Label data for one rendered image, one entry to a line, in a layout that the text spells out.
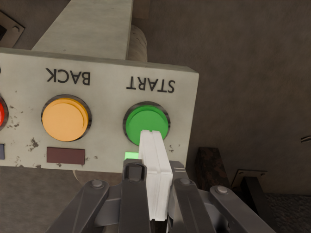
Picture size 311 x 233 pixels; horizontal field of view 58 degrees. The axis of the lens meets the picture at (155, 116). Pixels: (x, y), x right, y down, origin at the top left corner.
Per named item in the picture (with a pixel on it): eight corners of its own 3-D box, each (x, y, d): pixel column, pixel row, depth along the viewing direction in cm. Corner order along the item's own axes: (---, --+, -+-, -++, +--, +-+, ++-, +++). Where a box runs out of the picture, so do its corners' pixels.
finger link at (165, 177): (159, 172, 15) (173, 173, 15) (150, 130, 21) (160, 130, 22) (153, 221, 16) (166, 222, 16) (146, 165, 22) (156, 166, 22)
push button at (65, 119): (89, 137, 28) (85, 144, 26) (46, 134, 27) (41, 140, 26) (90, 97, 27) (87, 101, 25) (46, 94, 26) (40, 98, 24)
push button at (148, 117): (164, 142, 28) (165, 149, 27) (124, 139, 28) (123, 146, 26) (168, 104, 27) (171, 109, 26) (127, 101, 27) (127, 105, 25)
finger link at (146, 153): (153, 221, 16) (139, 221, 15) (146, 165, 22) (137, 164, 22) (159, 172, 15) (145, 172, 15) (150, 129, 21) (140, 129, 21)
